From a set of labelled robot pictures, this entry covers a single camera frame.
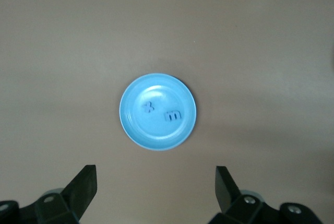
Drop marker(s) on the brown table cover sheet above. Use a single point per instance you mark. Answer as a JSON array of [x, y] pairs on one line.
[[78, 51]]

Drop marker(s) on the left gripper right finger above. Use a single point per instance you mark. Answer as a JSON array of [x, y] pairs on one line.
[[229, 195]]

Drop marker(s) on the blue letter m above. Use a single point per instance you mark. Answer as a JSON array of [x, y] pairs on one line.
[[172, 112]]

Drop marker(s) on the blue letter x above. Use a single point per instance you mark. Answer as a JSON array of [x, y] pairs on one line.
[[148, 107]]

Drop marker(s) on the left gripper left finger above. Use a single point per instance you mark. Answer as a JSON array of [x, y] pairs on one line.
[[78, 195]]

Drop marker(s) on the blue plate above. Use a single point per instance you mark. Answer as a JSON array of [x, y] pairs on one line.
[[156, 135]]

